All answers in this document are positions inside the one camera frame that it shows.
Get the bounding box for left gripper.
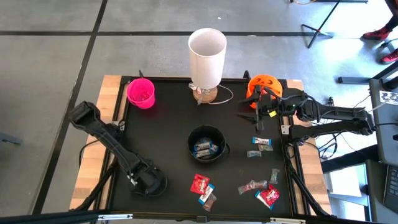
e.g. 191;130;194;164
127;161;168;197

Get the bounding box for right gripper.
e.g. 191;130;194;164
238;85;280;133

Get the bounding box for black pumpkin bucket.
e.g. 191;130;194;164
187;124;231;164

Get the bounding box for red candy pack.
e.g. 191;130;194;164
189;173;211;196
259;184;280;207

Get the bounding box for clear red candy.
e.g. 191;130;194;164
237;180;256;195

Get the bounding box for green candy pouch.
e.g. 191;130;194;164
269;168;281;185

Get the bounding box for black table mat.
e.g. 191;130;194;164
110;76;295;217

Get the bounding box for orange pumpkin bucket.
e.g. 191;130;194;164
245;73;284;110

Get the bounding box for white table lamp wood base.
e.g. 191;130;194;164
188;27;228;105

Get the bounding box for pink plastic bucket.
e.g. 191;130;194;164
126;77;156;110

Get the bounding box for black floor stand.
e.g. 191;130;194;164
300;0;343;49

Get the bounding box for white box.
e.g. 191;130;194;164
323;164;364;200

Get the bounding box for grey desk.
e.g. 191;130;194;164
337;60;398;166

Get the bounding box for white patterned paper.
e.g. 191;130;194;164
378;90;398;106

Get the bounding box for grey floor object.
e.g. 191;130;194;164
0;131;24;147

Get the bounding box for dark desk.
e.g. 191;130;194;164
365;159;398;223

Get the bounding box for red shoes top right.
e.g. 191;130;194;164
360;0;398;65

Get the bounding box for computer keyboard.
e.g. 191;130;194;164
383;164;398;215

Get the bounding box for clear lamp power cord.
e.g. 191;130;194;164
188;82;234;106

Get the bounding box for black cable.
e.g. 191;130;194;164
78;138;104;169

